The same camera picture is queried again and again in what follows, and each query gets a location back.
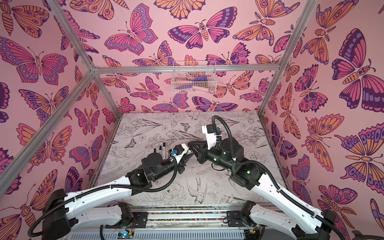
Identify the white wire basket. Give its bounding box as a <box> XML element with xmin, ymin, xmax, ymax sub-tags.
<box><xmin>170</xmin><ymin>60</ymin><xmax>218</xmax><ymax>94</ymax></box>

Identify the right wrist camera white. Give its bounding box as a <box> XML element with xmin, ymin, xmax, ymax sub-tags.
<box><xmin>202</xmin><ymin>125</ymin><xmax>222</xmax><ymax>150</ymax></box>

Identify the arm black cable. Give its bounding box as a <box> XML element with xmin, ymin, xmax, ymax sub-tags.
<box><xmin>27</xmin><ymin>155</ymin><xmax>179</xmax><ymax>238</ymax></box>
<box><xmin>211</xmin><ymin>115</ymin><xmax>346</xmax><ymax>240</ymax></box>

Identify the aluminium frame diagonal bar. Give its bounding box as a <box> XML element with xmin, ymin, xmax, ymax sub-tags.
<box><xmin>1</xmin><ymin>71</ymin><xmax>94</xmax><ymax>195</ymax></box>

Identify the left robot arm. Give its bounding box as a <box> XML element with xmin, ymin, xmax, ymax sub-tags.
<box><xmin>28</xmin><ymin>150</ymin><xmax>193</xmax><ymax>240</ymax></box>

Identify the aluminium frame right post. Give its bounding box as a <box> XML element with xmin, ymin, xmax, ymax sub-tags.
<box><xmin>258</xmin><ymin>0</ymin><xmax>318</xmax><ymax>117</ymax></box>

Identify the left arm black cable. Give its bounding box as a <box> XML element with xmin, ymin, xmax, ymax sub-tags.
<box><xmin>27</xmin><ymin>155</ymin><xmax>179</xmax><ymax>238</ymax></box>

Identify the small green circuit board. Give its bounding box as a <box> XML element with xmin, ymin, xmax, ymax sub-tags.
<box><xmin>118</xmin><ymin>231</ymin><xmax>134</xmax><ymax>240</ymax></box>

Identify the purple item in basket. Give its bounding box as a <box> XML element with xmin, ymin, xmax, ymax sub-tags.
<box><xmin>193</xmin><ymin>75</ymin><xmax>208</xmax><ymax>82</ymax></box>

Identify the aluminium frame back crossbar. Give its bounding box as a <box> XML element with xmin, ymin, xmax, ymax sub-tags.
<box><xmin>94</xmin><ymin>64</ymin><xmax>280</xmax><ymax>74</ymax></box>

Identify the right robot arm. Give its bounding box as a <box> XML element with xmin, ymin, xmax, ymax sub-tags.
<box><xmin>188</xmin><ymin>138</ymin><xmax>345</xmax><ymax>240</ymax></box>

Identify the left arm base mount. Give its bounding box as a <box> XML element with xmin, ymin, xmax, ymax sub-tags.
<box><xmin>105</xmin><ymin>203</ymin><xmax>149</xmax><ymax>229</ymax></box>

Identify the white vented cable duct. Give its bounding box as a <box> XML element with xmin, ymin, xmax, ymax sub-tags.
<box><xmin>68</xmin><ymin>229</ymin><xmax>247</xmax><ymax>240</ymax></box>

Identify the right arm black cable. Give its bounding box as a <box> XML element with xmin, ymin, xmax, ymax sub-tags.
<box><xmin>211</xmin><ymin>115</ymin><xmax>346</xmax><ymax>240</ymax></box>

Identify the aluminium frame post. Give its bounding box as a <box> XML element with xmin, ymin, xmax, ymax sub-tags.
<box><xmin>258</xmin><ymin>0</ymin><xmax>318</xmax><ymax>117</ymax></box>
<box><xmin>47</xmin><ymin>0</ymin><xmax>121</xmax><ymax>118</ymax></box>

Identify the aluminium front rail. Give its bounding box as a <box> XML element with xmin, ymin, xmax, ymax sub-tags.
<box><xmin>63</xmin><ymin>204</ymin><xmax>295</xmax><ymax>240</ymax></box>

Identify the aluminium frame left post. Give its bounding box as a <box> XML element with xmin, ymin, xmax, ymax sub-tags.
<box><xmin>47</xmin><ymin>0</ymin><xmax>121</xmax><ymax>118</ymax></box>

